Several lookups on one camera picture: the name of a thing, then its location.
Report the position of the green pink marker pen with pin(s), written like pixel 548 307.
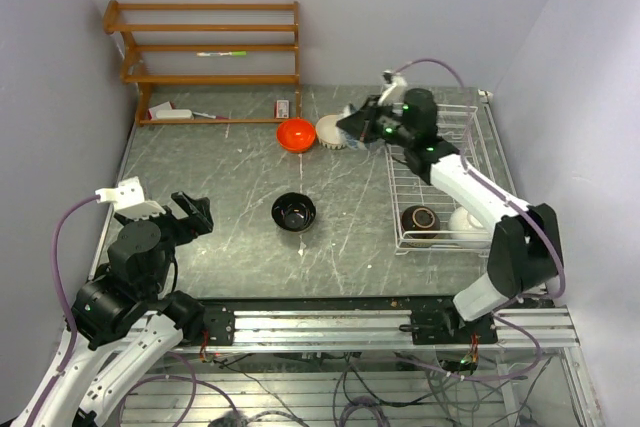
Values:
pixel 210 54

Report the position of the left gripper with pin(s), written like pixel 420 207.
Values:
pixel 198 220

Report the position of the black glossy bowl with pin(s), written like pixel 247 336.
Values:
pixel 293 212

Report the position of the pink white pen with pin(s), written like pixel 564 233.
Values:
pixel 208 116

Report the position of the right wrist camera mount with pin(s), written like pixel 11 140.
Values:
pixel 395 86

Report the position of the wooden shelf rack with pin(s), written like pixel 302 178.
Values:
pixel 133 71

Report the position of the aluminium rail frame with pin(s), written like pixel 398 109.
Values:
pixel 375 330

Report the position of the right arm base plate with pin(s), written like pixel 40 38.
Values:
pixel 446 327

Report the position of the small red white box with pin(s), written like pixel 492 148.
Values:
pixel 282 109

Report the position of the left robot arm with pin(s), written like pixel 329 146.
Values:
pixel 121 321

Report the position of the orange bowl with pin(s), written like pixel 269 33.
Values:
pixel 296 135

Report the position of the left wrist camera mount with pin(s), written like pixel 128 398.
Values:
pixel 129 199

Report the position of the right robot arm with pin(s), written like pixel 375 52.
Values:
pixel 525 249

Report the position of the blue white patterned bowl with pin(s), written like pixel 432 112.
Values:
pixel 351 142

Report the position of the dark brown bowl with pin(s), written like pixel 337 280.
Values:
pixel 419 222

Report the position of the white wire dish rack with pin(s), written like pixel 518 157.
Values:
pixel 469 129

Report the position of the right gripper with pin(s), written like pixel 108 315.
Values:
pixel 360 124

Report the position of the cream bowl patterned rim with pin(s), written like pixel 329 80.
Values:
pixel 328 134

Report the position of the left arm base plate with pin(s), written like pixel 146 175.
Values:
pixel 218 326

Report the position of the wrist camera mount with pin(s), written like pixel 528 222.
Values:
pixel 129 199
pixel 395 86

